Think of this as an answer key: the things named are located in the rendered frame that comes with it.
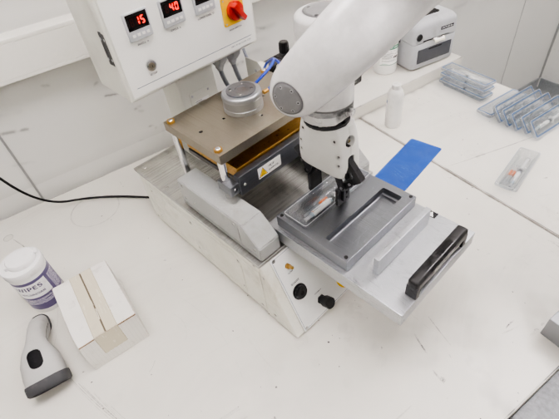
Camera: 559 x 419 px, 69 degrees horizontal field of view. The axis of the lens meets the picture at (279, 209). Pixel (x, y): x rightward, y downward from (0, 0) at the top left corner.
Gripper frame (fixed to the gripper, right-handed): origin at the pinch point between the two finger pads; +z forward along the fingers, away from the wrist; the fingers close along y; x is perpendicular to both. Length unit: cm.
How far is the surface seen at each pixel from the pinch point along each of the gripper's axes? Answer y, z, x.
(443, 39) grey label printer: 29, 13, -95
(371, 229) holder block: -11.2, 2.1, 1.9
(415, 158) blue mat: 8, 27, -48
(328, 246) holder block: -8.2, 2.1, 9.4
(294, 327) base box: -4.8, 23.8, 16.5
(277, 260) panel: 1.4, 10.1, 13.4
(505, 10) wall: 43, 34, -184
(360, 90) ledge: 40, 22, -64
